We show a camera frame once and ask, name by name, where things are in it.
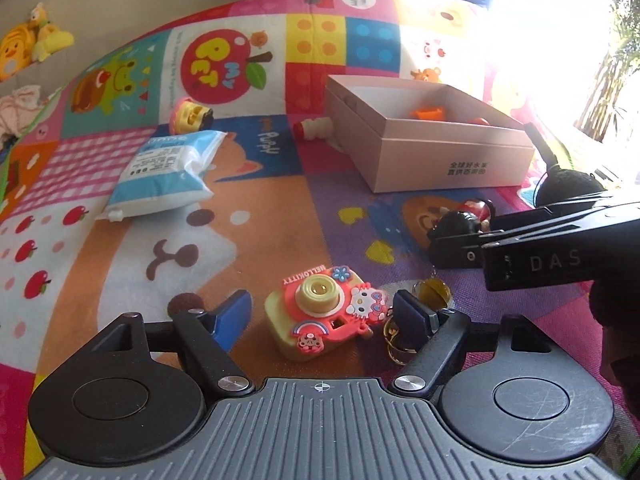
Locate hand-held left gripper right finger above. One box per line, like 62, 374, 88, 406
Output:
392, 290, 557, 401

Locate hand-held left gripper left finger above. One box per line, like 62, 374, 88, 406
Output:
95, 290, 256, 398

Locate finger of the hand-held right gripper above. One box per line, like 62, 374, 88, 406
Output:
492, 191, 640, 241
427, 229, 507, 270

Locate small red black figurine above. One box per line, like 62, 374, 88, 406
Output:
427, 198, 497, 241

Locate black plush toy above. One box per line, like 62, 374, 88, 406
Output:
532, 165, 608, 208

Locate yellow pink toy camera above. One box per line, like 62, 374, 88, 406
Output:
264, 264, 373, 361

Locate pink cardboard box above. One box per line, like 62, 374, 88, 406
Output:
325, 74, 536, 194

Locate blue white soft packet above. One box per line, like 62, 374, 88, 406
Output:
95, 130, 228, 223

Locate person's right hand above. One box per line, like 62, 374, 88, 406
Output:
589, 277, 640, 386

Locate gold key rings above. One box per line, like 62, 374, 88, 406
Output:
382, 310, 421, 366

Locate yellow round charm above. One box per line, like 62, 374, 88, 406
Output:
412, 280, 453, 311

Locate colourful printed play mat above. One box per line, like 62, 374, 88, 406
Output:
0, 0, 640, 480

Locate white bottle toy red cap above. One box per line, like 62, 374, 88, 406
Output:
293, 116, 335, 143

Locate pink yellow plastic toy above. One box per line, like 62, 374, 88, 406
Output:
167, 97, 215, 135

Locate beige sofa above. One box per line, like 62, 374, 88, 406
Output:
0, 10, 101, 161

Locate pile of pale cloth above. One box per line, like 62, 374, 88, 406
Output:
0, 85, 48, 141

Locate yellow plush toy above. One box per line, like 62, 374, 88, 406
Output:
27, 2, 76, 63

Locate orange striped duck plush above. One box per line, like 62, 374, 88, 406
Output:
0, 22, 40, 83

